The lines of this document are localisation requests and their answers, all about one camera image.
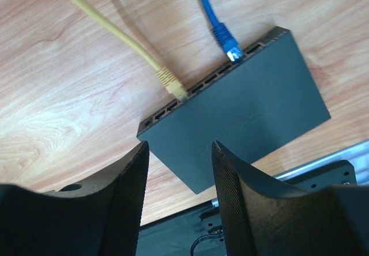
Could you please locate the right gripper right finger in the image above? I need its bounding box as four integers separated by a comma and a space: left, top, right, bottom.
212, 141, 368, 255

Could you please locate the yellow ethernet cable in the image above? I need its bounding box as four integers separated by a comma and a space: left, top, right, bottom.
50, 0, 189, 100

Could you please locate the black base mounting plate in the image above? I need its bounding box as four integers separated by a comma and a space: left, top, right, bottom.
137, 155, 367, 255

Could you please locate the aluminium front rail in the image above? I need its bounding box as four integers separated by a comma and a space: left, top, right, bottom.
274, 140, 368, 185

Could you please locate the black network switch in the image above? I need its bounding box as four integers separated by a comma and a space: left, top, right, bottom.
137, 27, 330, 194

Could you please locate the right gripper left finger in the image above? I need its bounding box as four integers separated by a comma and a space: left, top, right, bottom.
1, 141, 149, 255

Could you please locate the blue ethernet cable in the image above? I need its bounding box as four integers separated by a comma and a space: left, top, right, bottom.
193, 0, 242, 63

